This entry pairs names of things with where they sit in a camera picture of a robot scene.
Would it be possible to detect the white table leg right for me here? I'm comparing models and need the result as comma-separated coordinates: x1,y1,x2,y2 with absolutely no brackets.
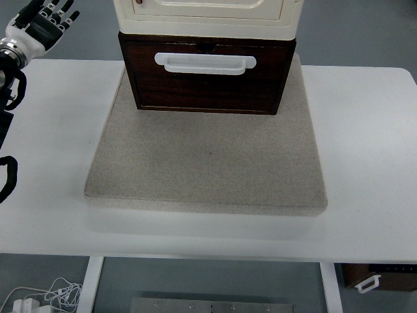
320,262,343,313

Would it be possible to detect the white power adapter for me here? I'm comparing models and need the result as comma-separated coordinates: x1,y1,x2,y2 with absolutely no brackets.
12,298,40,313

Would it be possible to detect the dark wood drawer cabinet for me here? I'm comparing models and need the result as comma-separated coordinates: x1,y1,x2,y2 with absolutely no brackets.
117,31,297,116

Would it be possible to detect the beige fabric mat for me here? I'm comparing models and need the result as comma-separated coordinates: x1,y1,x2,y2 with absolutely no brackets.
84,55,328,216

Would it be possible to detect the cream upper cabinet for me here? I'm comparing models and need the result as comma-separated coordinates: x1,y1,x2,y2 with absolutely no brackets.
113,0,304,40

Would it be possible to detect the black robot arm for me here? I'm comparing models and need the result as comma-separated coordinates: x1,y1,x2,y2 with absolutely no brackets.
1,1,79,143

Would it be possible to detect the white cable bundle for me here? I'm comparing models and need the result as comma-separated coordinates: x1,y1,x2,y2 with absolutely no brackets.
0,277,83,313

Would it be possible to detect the black sleeved cable loop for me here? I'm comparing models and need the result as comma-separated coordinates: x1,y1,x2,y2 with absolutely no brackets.
0,156,18,205

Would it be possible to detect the white table leg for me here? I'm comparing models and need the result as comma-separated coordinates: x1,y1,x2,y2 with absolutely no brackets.
320,262,343,313
76,256,104,313

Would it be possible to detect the spare brown drawer on floor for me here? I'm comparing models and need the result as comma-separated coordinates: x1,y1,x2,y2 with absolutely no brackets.
341,263,416,293

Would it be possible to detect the white table leg left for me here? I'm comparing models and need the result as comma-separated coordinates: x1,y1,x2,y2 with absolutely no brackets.
76,256,104,313

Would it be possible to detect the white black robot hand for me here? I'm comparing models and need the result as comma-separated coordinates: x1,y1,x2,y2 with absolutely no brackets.
1,0,80,65

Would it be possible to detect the white drawer handle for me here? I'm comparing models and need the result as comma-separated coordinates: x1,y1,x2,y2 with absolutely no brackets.
154,52,257,76

